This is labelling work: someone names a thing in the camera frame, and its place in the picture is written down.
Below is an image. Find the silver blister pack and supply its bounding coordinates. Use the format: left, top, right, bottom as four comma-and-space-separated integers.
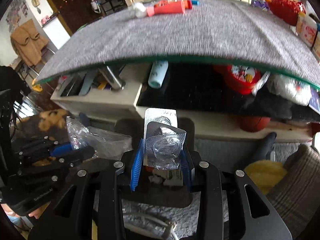
143, 108, 187, 170

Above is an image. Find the clear plastic bag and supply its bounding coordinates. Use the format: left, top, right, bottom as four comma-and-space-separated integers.
66, 116, 133, 160

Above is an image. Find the white tissue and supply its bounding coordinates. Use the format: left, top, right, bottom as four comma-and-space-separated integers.
127, 2, 148, 19

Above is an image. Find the red pink tube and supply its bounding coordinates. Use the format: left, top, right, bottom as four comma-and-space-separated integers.
146, 0, 193, 17

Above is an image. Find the blue capped small bottle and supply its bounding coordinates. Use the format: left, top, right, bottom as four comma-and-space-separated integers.
191, 0, 200, 5

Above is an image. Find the dark trash bin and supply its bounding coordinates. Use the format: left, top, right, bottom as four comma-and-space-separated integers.
114, 119, 193, 208

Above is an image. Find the person left hand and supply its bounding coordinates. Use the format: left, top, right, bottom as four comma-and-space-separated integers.
1, 201, 50, 223

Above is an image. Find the basketball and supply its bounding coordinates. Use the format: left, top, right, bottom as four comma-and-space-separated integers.
238, 116, 271, 133

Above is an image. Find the chrome table leg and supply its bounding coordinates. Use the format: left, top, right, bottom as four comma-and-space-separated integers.
99, 66, 126, 90

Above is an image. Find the pale blue spray bottle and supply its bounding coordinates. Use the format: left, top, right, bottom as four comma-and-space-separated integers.
148, 61, 169, 89

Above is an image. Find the red snack tin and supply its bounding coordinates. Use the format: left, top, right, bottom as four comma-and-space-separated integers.
214, 65, 261, 95

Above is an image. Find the brown coat on chair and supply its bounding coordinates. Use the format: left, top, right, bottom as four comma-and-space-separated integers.
10, 20, 49, 67

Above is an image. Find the grey woven table cloth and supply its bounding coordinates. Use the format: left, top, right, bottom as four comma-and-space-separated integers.
37, 0, 319, 88

